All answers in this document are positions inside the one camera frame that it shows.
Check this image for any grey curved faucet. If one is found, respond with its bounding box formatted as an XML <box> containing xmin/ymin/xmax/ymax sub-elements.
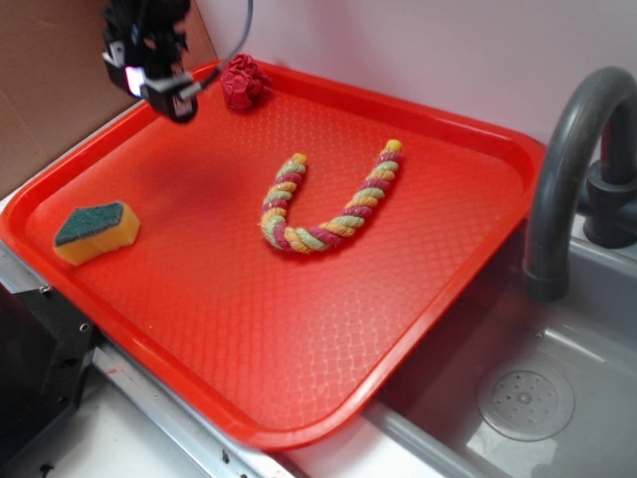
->
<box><xmin>523</xmin><ymin>67</ymin><xmax>636</xmax><ymax>302</ymax></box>

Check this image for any red plastic tray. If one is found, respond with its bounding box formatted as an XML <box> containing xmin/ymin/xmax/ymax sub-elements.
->
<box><xmin>1</xmin><ymin>65</ymin><xmax>544</xmax><ymax>449</ymax></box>

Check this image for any metal rail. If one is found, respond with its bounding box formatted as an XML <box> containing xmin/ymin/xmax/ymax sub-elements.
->
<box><xmin>0</xmin><ymin>240</ymin><xmax>280</xmax><ymax>478</ymax></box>

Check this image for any yellow green sponge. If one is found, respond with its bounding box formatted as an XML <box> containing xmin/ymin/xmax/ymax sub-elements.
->
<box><xmin>54</xmin><ymin>201</ymin><xmax>141</xmax><ymax>266</ymax></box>

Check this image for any grey plastic sink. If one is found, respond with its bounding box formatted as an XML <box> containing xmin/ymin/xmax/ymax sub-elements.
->
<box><xmin>362</xmin><ymin>213</ymin><xmax>637</xmax><ymax>478</ymax></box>

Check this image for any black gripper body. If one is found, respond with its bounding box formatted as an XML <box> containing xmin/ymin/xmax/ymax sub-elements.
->
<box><xmin>102</xmin><ymin>1</ymin><xmax>198</xmax><ymax>123</ymax></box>

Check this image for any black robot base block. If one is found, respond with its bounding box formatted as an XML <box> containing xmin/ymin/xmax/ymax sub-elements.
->
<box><xmin>1</xmin><ymin>287</ymin><xmax>99</xmax><ymax>470</ymax></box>

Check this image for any grey cable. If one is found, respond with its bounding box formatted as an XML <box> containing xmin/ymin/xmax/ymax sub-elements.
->
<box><xmin>179</xmin><ymin>0</ymin><xmax>255</xmax><ymax>99</ymax></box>

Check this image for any crumpled red cloth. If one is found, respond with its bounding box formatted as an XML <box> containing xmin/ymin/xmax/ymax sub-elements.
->
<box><xmin>219</xmin><ymin>54</ymin><xmax>273</xmax><ymax>111</ymax></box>

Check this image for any brown cardboard panel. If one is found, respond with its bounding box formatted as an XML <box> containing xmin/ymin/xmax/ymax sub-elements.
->
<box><xmin>0</xmin><ymin>0</ymin><xmax>218</xmax><ymax>199</ymax></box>

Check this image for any round sink drain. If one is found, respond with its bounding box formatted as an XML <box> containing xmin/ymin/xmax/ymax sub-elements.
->
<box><xmin>477</xmin><ymin>365</ymin><xmax>575</xmax><ymax>442</ymax></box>

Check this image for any multicolour twisted rope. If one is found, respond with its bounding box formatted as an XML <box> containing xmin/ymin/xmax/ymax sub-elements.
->
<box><xmin>258</xmin><ymin>139</ymin><xmax>404</xmax><ymax>256</ymax></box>

